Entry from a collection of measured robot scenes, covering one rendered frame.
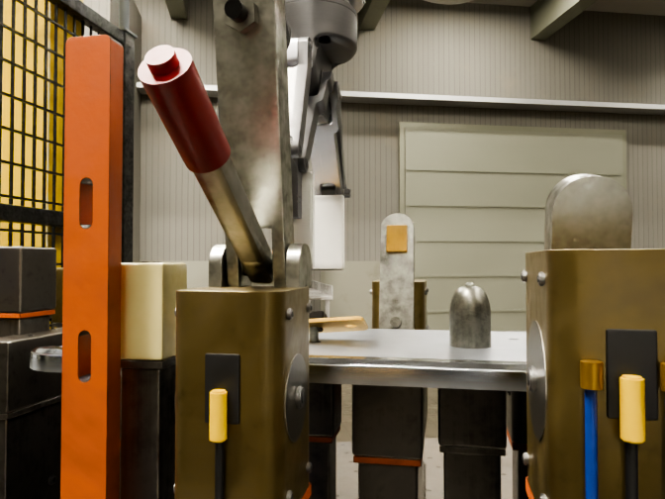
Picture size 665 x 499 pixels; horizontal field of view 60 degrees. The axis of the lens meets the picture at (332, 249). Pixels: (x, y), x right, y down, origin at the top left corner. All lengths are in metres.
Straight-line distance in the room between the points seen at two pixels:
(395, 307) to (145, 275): 0.32
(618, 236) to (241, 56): 0.22
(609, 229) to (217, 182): 0.19
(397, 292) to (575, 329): 0.39
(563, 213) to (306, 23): 0.27
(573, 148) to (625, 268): 8.14
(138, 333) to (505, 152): 7.63
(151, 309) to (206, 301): 0.08
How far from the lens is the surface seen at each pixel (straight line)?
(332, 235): 0.53
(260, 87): 0.33
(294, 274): 0.32
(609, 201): 0.30
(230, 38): 0.34
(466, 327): 0.45
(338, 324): 0.47
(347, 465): 1.11
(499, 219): 7.77
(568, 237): 0.30
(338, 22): 0.49
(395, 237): 0.62
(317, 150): 0.53
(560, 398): 0.25
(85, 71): 0.39
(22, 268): 0.59
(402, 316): 0.61
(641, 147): 8.99
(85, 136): 0.38
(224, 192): 0.28
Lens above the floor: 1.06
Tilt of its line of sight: 1 degrees up
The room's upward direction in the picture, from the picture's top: straight up
